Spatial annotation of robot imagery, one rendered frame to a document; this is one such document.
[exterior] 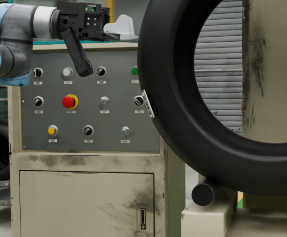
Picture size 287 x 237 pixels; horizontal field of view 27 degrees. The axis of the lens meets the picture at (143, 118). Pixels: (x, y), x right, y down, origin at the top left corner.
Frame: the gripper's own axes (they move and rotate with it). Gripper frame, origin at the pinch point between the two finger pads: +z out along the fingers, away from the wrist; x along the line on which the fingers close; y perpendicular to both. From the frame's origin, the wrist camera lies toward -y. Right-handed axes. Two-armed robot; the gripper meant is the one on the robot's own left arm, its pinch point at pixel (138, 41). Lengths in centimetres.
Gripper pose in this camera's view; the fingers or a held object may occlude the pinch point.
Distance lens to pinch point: 134.7
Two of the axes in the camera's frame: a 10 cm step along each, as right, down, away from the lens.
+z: 9.7, 1.2, -2.3
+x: 2.3, -0.5, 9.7
